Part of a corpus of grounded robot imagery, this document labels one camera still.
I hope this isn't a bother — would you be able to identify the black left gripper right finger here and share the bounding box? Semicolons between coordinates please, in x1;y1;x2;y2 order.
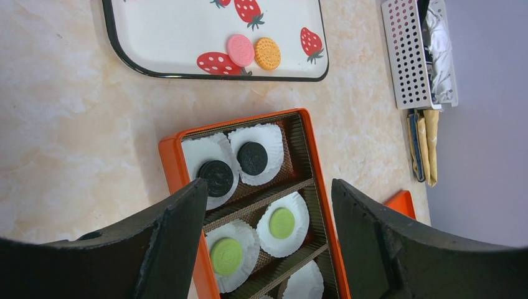
331;179;527;298

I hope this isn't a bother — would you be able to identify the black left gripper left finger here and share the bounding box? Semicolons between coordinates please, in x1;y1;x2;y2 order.
1;179;207;298

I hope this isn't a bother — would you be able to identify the green sandwich cookie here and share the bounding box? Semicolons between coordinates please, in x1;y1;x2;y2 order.
210;237;243;276
268;207;295;240

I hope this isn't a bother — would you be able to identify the black sandwich cookie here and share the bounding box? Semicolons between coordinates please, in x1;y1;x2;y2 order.
237;141;268;176
197;160;234;198

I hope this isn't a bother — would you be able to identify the orange tin lid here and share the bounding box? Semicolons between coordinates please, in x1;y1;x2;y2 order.
384;190;416;219

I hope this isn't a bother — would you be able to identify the white paper cup liner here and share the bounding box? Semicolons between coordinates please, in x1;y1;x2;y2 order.
206;220;260;293
282;260;324;299
227;124;284;186
182;133;239;211
256;192;309;258

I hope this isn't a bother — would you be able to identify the orange cookie tin box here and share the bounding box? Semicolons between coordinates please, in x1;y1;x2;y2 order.
159;108;351;298

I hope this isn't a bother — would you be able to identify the yellow folded cloth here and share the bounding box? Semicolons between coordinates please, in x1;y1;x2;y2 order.
406;109;440;187

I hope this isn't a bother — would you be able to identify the white strawberry print tray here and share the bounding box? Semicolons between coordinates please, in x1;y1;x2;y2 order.
102;0;329;82

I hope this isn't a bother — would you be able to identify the white cloth in basket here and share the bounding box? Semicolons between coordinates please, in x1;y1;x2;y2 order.
422;1;457;105

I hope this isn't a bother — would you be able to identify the pink sandwich cookie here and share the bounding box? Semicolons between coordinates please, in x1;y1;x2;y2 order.
226;34;255;67

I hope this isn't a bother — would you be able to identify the white perforated plastic basket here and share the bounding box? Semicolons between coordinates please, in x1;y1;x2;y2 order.
381;1;459;110

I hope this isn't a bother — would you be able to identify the yellow sandwich cookie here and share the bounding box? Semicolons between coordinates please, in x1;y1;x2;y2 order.
254;37;281;70

